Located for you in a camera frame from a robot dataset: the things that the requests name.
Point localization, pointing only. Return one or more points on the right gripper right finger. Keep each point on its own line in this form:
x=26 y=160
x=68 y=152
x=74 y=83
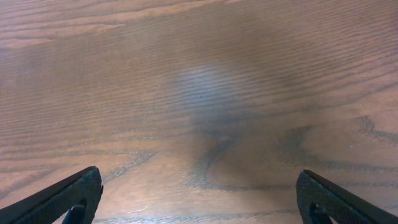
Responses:
x=320 y=201

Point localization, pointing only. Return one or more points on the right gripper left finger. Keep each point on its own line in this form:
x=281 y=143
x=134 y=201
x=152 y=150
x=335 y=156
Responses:
x=77 y=197

